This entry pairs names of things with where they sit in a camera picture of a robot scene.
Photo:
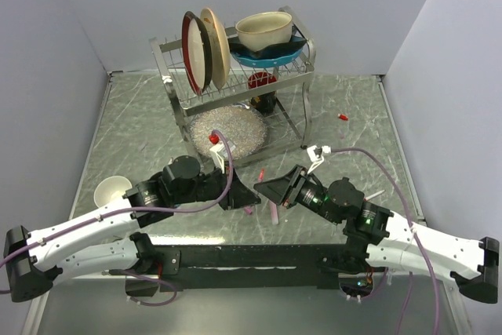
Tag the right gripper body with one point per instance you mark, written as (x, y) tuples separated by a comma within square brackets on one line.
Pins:
[(309, 194)]

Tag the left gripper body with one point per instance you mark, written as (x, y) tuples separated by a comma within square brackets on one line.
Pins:
[(210, 187)]

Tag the thick pink marker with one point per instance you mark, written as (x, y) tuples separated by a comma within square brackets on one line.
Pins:
[(274, 213)]

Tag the white pen with red tip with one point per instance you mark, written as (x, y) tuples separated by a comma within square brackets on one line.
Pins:
[(375, 195)]

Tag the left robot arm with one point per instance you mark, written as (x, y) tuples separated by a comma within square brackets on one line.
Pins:
[(109, 237)]

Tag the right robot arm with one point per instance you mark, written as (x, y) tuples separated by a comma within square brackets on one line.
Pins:
[(377, 237)]

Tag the black base bar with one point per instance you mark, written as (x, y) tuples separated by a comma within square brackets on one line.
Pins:
[(253, 266)]

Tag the dark jar under rack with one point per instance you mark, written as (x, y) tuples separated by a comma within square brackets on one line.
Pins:
[(265, 103)]

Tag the white paper cup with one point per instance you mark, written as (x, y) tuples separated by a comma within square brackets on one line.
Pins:
[(109, 189)]

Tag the steel two-tier dish rack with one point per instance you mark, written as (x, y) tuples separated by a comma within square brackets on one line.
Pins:
[(282, 132)]

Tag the red cup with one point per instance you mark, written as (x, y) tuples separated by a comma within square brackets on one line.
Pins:
[(259, 79)]

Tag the beige plate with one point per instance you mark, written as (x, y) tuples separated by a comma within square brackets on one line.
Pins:
[(220, 49)]

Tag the red-rimmed white plate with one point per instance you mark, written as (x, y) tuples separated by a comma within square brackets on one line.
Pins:
[(196, 52)]

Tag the blue dotted dish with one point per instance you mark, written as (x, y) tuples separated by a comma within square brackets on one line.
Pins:
[(271, 56)]

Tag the cream ceramic bowl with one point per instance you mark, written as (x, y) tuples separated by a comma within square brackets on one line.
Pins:
[(261, 30)]

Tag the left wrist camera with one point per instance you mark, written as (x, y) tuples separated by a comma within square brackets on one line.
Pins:
[(218, 151)]

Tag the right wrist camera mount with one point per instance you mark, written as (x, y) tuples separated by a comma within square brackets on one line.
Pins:
[(317, 156)]

